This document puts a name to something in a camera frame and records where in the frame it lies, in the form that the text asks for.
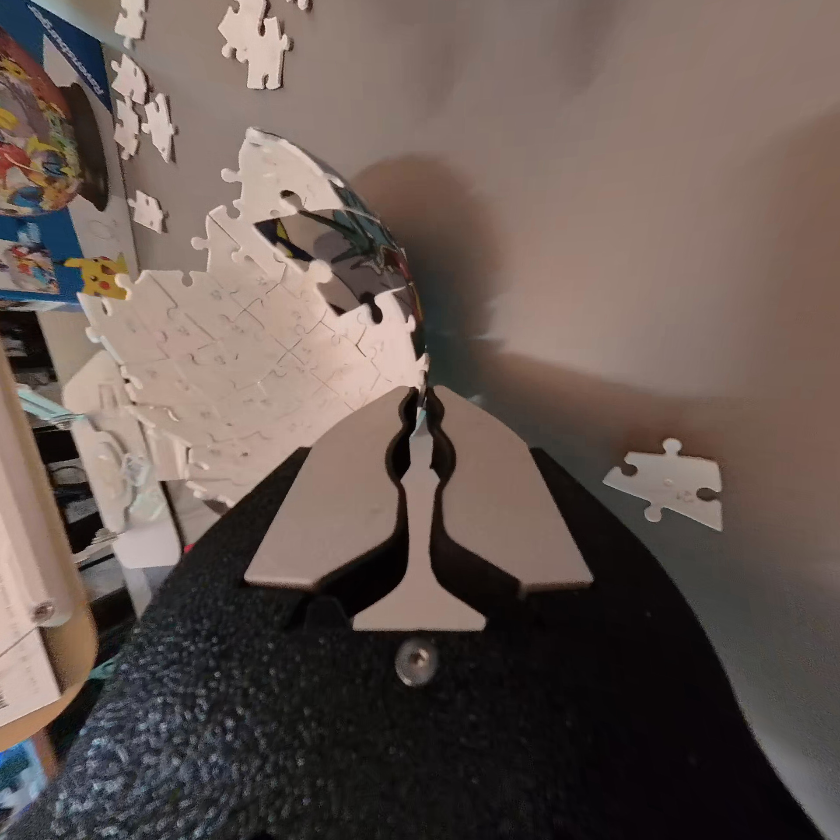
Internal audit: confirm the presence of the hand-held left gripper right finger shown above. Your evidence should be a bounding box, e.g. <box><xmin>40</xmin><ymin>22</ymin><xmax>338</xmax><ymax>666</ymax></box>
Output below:
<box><xmin>428</xmin><ymin>386</ymin><xmax>595</xmax><ymax>606</ymax></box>

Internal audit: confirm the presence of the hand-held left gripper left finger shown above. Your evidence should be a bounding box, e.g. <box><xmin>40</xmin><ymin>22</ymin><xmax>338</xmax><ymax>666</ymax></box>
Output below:
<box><xmin>243</xmin><ymin>387</ymin><xmax>421</xmax><ymax>606</ymax></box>

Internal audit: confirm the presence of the white-backed puzzle piece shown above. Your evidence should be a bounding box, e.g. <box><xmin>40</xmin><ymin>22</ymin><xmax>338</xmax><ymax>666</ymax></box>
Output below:
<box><xmin>602</xmin><ymin>437</ymin><xmax>724</xmax><ymax>532</ymax></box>

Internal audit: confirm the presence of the colourful puzzle ball shell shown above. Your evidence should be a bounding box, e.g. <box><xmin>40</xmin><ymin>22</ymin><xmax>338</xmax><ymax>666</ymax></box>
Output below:
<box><xmin>77</xmin><ymin>126</ymin><xmax>431</xmax><ymax>509</ymax></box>

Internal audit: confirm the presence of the blue puzzle box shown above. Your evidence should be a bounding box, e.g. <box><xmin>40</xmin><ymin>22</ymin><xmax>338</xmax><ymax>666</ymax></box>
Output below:
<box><xmin>0</xmin><ymin>0</ymin><xmax>132</xmax><ymax>309</ymax></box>

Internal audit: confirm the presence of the group of loose puzzle pieces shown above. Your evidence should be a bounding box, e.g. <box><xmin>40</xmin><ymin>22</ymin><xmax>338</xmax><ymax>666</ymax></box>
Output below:
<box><xmin>110</xmin><ymin>0</ymin><xmax>312</xmax><ymax>235</ymax></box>

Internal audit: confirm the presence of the white instruction board on stand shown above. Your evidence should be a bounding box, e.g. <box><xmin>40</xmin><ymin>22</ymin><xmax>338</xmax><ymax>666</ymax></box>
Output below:
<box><xmin>0</xmin><ymin>354</ymin><xmax>93</xmax><ymax>631</ymax></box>

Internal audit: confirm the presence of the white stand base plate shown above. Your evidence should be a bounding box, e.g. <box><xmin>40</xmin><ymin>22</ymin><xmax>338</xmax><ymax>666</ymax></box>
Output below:
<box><xmin>62</xmin><ymin>351</ymin><xmax>191</xmax><ymax>568</ymax></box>

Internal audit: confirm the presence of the metal stand bracket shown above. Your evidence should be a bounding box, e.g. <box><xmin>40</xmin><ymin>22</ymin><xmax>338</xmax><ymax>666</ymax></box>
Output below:
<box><xmin>16</xmin><ymin>384</ymin><xmax>86</xmax><ymax>424</ymax></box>

